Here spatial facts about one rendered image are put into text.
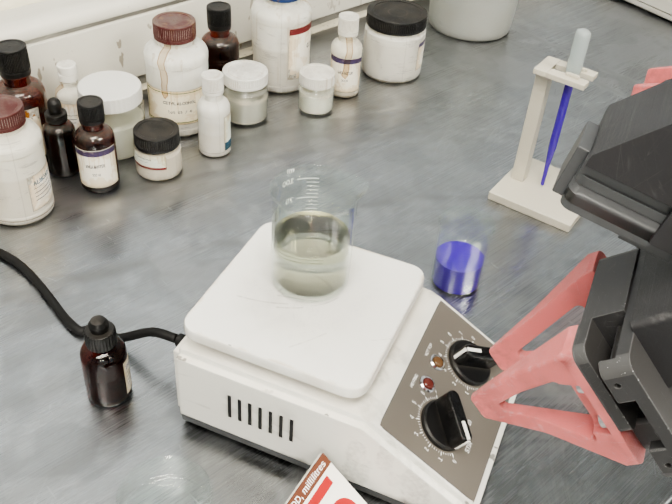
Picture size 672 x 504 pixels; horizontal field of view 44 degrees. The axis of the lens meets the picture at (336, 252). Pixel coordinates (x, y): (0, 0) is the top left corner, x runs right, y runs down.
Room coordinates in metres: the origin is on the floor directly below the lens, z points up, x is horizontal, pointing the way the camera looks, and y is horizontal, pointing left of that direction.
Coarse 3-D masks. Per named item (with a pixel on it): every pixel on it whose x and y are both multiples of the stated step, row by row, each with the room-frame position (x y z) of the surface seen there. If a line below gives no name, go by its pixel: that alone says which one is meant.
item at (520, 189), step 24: (552, 72) 0.64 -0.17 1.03; (528, 120) 0.65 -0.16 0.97; (528, 144) 0.65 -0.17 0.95; (528, 168) 0.65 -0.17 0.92; (552, 168) 0.67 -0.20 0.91; (504, 192) 0.63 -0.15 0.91; (528, 192) 0.63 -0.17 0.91; (552, 192) 0.63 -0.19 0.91; (552, 216) 0.59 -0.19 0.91; (576, 216) 0.60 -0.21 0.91
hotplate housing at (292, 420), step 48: (192, 384) 0.33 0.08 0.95; (240, 384) 0.32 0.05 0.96; (288, 384) 0.32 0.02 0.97; (384, 384) 0.33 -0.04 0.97; (240, 432) 0.32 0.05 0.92; (288, 432) 0.31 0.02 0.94; (336, 432) 0.30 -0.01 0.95; (384, 432) 0.30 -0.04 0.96; (384, 480) 0.29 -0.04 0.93; (432, 480) 0.28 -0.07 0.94
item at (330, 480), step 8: (328, 472) 0.29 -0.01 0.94; (320, 480) 0.28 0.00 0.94; (328, 480) 0.28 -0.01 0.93; (336, 480) 0.28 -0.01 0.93; (320, 488) 0.28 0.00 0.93; (328, 488) 0.28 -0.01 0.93; (336, 488) 0.28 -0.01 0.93; (344, 488) 0.28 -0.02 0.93; (312, 496) 0.27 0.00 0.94; (320, 496) 0.27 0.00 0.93; (328, 496) 0.27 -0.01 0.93; (336, 496) 0.28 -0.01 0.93; (344, 496) 0.28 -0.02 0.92; (352, 496) 0.28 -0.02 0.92
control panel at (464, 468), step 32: (448, 320) 0.40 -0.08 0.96; (416, 352) 0.36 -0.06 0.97; (448, 352) 0.37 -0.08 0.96; (416, 384) 0.34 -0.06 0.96; (448, 384) 0.35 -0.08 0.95; (384, 416) 0.31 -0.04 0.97; (416, 416) 0.32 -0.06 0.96; (480, 416) 0.34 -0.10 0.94; (416, 448) 0.30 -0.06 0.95; (480, 448) 0.31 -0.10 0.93; (448, 480) 0.28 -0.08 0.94; (480, 480) 0.29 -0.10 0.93
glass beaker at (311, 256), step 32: (288, 160) 0.41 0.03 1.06; (320, 160) 0.42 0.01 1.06; (288, 192) 0.41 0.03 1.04; (320, 192) 0.42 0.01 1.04; (352, 192) 0.41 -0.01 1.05; (288, 224) 0.37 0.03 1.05; (320, 224) 0.37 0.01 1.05; (352, 224) 0.39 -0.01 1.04; (288, 256) 0.37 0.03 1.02; (320, 256) 0.37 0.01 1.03; (288, 288) 0.37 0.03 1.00; (320, 288) 0.37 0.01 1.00
